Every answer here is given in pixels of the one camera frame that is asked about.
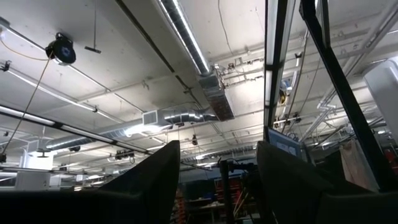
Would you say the computer monitor blue screen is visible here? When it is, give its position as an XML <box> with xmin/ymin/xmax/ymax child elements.
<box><xmin>267</xmin><ymin>126</ymin><xmax>308</xmax><ymax>163</ymax></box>

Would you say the red storage bin rack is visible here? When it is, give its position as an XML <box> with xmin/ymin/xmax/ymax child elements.
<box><xmin>214</xmin><ymin>179</ymin><xmax>245</xmax><ymax>205</ymax></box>

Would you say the thin reel hanging cord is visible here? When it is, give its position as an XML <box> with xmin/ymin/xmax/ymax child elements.
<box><xmin>0</xmin><ymin>51</ymin><xmax>53</xmax><ymax>156</ymax></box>

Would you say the black ceiling cord reel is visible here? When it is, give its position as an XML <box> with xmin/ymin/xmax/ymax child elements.
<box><xmin>45</xmin><ymin>32</ymin><xmax>77</xmax><ymax>67</ymax></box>

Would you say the pink hanging cloth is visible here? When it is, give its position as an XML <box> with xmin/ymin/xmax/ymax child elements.
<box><xmin>338</xmin><ymin>139</ymin><xmax>381</xmax><ymax>192</ymax></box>

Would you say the black ceiling hanger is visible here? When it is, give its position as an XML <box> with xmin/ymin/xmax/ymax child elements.
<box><xmin>84</xmin><ymin>0</ymin><xmax>102</xmax><ymax>54</ymax></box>

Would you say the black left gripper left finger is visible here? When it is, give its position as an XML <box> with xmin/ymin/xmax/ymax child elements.
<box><xmin>0</xmin><ymin>140</ymin><xmax>181</xmax><ymax>224</ymax></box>

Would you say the black tripod stand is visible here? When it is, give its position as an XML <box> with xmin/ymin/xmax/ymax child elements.
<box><xmin>217</xmin><ymin>157</ymin><xmax>259</xmax><ymax>224</ymax></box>

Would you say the silver ceiling air duct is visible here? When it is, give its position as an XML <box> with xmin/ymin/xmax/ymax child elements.
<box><xmin>157</xmin><ymin>0</ymin><xmax>236</xmax><ymax>122</ymax></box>
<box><xmin>45</xmin><ymin>107</ymin><xmax>220</xmax><ymax>151</ymax></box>

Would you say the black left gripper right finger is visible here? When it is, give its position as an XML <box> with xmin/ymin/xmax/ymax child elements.
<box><xmin>256</xmin><ymin>141</ymin><xmax>398</xmax><ymax>224</ymax></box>

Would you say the white column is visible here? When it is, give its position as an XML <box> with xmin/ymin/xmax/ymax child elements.
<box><xmin>362</xmin><ymin>57</ymin><xmax>398</xmax><ymax>144</ymax></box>

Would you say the black frame post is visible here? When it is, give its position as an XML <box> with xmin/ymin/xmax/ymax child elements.
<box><xmin>298</xmin><ymin>0</ymin><xmax>398</xmax><ymax>192</ymax></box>

